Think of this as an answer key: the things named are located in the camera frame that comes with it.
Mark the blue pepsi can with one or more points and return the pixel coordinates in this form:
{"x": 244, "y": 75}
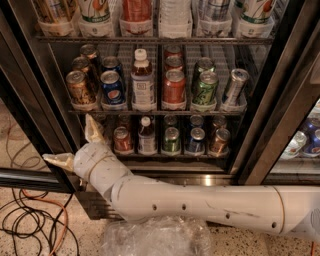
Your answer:
{"x": 112, "y": 88}
{"x": 112, "y": 63}

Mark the green can front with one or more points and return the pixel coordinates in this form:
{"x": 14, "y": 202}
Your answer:
{"x": 205, "y": 88}

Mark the red can middle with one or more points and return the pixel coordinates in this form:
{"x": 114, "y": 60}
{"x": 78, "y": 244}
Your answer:
{"x": 173, "y": 62}

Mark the fridge right glass door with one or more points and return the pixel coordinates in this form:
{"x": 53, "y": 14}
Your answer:
{"x": 287, "y": 90}

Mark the blue can bottom shelf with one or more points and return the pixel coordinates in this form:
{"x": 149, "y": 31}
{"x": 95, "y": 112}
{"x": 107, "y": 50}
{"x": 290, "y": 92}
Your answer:
{"x": 195, "y": 142}

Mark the red can front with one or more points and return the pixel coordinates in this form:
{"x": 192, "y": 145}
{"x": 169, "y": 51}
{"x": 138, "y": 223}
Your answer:
{"x": 174, "y": 86}

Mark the blue can behind right door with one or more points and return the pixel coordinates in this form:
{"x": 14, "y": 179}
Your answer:
{"x": 312, "y": 146}

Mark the green can bottom shelf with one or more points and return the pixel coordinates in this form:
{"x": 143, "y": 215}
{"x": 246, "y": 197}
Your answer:
{"x": 171, "y": 140}

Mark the red can rear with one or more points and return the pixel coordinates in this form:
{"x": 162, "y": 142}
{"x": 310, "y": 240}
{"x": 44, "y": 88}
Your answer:
{"x": 172, "y": 50}

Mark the blue pepsi can front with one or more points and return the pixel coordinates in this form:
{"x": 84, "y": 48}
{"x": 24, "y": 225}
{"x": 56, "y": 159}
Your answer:
{"x": 112, "y": 88}

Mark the iced tea bottle middle shelf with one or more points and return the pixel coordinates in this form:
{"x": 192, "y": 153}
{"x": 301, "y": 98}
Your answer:
{"x": 142, "y": 79}

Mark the steel fridge base grille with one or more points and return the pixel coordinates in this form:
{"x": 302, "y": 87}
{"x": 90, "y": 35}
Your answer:
{"x": 97, "y": 208}

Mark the middle wire shelf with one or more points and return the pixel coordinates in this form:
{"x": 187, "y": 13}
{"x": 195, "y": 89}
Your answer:
{"x": 155, "y": 112}

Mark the orange brown can rear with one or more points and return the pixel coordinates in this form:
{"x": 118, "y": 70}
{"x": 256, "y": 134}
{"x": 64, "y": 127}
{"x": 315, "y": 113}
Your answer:
{"x": 92, "y": 53}

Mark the green can rear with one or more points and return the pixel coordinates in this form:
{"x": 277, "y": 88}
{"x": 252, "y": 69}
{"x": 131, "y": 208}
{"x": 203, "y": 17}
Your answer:
{"x": 203, "y": 64}

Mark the silver slim can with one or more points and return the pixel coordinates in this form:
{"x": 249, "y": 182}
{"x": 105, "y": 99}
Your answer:
{"x": 237, "y": 80}

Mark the clear plastic bag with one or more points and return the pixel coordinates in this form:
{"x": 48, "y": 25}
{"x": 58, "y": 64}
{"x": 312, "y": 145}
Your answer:
{"x": 159, "y": 236}

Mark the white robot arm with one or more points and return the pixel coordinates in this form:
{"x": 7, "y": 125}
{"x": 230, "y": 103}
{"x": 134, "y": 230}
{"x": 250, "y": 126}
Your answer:
{"x": 279, "y": 210}

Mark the wire shelf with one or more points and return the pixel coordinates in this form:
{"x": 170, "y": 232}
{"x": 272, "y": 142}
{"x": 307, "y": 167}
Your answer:
{"x": 155, "y": 112}
{"x": 157, "y": 41}

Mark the red can bottom shelf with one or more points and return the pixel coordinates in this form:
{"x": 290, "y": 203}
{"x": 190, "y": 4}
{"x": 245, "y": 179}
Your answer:
{"x": 122, "y": 139}

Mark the blue pepsi can rear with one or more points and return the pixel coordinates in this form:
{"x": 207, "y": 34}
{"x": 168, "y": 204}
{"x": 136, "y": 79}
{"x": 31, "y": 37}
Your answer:
{"x": 112, "y": 63}

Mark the orange brown can middle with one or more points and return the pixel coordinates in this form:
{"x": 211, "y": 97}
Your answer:
{"x": 82, "y": 63}

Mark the orange brown can front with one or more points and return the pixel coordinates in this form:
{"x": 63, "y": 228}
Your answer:
{"x": 79, "y": 87}

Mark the fridge glass door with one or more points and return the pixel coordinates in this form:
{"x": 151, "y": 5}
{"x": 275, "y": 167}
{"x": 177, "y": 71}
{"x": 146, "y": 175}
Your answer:
{"x": 287, "y": 90}
{"x": 29, "y": 125}

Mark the fridge left glass door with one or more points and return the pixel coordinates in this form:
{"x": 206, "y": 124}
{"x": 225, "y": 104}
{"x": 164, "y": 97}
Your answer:
{"x": 29, "y": 125}

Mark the orange brown can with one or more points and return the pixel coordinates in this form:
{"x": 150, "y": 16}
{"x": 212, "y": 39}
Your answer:
{"x": 82, "y": 63}
{"x": 92, "y": 53}
{"x": 79, "y": 87}

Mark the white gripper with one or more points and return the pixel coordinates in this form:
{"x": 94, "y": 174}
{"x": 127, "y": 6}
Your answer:
{"x": 87, "y": 160}

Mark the top wire shelf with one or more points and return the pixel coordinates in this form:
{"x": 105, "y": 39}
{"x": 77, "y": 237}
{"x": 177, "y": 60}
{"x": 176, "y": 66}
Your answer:
{"x": 157, "y": 41}

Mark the tea bottle bottom shelf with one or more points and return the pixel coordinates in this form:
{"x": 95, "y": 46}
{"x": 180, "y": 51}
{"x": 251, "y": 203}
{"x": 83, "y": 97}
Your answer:
{"x": 146, "y": 135}

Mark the brown can bottom shelf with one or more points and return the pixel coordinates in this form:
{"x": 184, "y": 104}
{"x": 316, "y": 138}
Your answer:
{"x": 220, "y": 140}

